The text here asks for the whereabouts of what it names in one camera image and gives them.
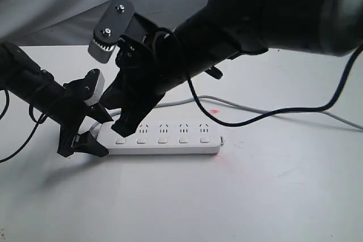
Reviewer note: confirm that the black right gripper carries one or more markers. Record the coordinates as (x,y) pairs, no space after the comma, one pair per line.
(145,52)

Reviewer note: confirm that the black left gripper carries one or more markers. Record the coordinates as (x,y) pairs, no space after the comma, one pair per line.
(64,104)

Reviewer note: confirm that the white five-outlet power strip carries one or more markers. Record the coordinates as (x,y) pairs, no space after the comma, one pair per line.
(172,138)

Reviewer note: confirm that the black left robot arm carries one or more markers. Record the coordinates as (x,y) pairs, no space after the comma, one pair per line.
(22,76)

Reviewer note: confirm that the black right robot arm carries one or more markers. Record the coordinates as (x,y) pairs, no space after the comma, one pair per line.
(227,29)

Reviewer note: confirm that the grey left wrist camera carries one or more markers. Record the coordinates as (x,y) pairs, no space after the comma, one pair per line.
(93,86)

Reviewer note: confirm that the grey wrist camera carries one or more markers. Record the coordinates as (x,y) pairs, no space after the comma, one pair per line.
(93,86)
(109,29)

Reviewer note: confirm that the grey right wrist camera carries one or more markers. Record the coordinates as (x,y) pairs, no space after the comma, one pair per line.
(109,29)

